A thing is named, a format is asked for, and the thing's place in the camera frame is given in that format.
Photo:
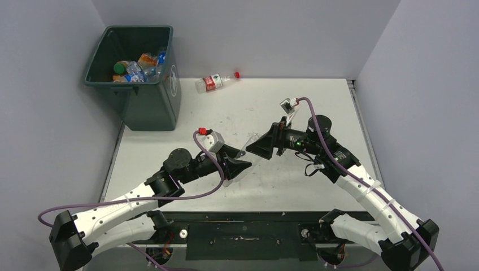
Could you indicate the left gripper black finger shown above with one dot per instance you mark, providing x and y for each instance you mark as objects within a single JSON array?
[
  {"x": 234, "y": 167},
  {"x": 232, "y": 152}
]

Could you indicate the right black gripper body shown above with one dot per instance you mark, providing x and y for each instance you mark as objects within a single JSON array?
[{"x": 291, "y": 139}]

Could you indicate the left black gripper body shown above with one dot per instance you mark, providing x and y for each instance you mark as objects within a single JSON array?
[{"x": 204, "y": 166}]

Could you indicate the clear bottle white cap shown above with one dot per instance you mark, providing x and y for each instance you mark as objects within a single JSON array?
[{"x": 246, "y": 156}]

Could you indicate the red label bottle back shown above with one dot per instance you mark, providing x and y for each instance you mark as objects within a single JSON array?
[{"x": 216, "y": 81}]

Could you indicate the blue label water bottle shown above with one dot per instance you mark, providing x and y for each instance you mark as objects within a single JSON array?
[{"x": 160, "y": 61}]

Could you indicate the orange crushed bottle back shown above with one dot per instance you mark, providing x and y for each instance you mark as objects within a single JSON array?
[{"x": 147, "y": 60}]

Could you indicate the clear crushed bottle back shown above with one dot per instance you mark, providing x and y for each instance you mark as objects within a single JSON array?
[{"x": 135, "y": 72}]

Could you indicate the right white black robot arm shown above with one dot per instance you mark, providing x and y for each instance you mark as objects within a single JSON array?
[{"x": 400, "y": 238}]

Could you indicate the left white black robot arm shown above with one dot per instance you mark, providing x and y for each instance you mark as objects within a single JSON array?
[{"x": 134, "y": 216}]

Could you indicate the dark green plastic bin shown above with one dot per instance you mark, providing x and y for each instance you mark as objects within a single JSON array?
[{"x": 142, "y": 106}]

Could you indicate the Pepsi bottle blue cap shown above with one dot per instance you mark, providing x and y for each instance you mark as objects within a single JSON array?
[{"x": 150, "y": 77}]

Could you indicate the brown stained bottle green cap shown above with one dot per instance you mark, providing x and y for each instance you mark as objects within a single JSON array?
[{"x": 120, "y": 71}]

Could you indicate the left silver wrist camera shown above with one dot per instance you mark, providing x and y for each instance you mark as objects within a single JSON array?
[{"x": 213, "y": 142}]

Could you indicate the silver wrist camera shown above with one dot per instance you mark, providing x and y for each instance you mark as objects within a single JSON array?
[
  {"x": 213, "y": 142},
  {"x": 289, "y": 106}
]

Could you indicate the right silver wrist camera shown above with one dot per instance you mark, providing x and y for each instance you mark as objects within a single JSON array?
[{"x": 289, "y": 106}]

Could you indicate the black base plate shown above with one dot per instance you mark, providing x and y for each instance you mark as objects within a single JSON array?
[{"x": 243, "y": 235}]

